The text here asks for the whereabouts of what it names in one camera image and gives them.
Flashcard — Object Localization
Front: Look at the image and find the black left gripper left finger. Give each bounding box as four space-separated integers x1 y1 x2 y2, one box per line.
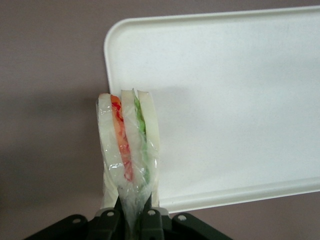
86 196 124 240

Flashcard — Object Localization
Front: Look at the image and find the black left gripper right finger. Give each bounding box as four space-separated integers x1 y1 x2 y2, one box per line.
135 195 171 240

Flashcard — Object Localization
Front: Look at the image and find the plastic-wrapped triangle sandwich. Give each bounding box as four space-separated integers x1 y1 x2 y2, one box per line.
95 87 161 240

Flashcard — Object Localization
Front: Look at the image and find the cream rectangular tray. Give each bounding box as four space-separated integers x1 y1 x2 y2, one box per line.
103 5 320 215

